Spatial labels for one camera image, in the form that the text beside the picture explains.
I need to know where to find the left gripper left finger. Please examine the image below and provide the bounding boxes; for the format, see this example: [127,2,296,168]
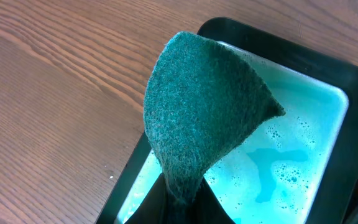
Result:
[126,174,167,224]

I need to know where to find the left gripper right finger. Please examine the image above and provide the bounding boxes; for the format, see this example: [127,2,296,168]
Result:
[194,178,234,224]

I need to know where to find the black rectangular tray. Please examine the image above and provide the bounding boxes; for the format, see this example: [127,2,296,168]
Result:
[97,17,358,223]

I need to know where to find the green yellow scrub sponge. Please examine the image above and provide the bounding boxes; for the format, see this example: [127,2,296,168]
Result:
[144,32,285,204]

